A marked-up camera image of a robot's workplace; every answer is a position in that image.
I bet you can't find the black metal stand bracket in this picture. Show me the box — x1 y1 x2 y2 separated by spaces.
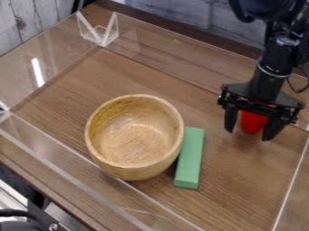
26 199 71 231

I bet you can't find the black cable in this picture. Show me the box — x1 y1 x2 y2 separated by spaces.
0 208 30 218

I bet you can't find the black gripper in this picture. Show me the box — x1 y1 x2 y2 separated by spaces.
216 83 305 141

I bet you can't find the green rectangular block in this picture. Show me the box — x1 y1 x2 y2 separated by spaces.
174 126 204 189

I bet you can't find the wooden bowl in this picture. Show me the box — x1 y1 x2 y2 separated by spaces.
84 94 184 180

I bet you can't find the clear acrylic tray wall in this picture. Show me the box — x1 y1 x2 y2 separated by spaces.
0 5 309 231

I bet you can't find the red plush fruit green stem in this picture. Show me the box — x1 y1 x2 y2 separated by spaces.
240 111 267 134

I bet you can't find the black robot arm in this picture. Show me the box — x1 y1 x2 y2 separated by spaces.
216 0 309 141

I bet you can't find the clear acrylic corner bracket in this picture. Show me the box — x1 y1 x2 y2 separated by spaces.
76 12 119 47

